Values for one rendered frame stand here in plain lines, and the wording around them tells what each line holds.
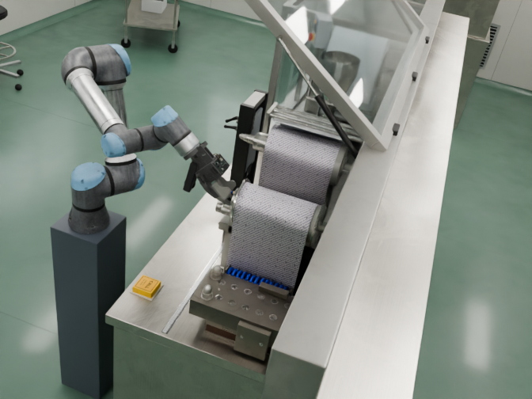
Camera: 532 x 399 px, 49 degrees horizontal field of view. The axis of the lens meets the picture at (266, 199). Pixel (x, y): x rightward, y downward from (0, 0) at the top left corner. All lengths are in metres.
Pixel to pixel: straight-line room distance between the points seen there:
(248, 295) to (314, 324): 0.94
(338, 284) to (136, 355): 1.13
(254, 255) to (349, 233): 0.79
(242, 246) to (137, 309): 0.40
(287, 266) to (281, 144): 0.40
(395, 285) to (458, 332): 2.20
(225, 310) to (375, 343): 0.67
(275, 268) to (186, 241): 0.47
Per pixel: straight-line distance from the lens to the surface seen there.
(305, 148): 1.91
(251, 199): 1.77
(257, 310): 1.79
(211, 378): 1.91
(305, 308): 0.92
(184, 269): 2.09
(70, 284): 2.41
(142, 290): 1.97
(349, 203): 1.18
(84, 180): 2.13
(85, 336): 2.57
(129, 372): 2.07
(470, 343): 3.53
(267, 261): 1.85
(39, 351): 3.05
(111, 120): 1.87
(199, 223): 2.30
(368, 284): 1.34
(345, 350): 1.18
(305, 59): 1.37
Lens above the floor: 2.29
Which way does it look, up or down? 34 degrees down
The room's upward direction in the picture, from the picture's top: 10 degrees clockwise
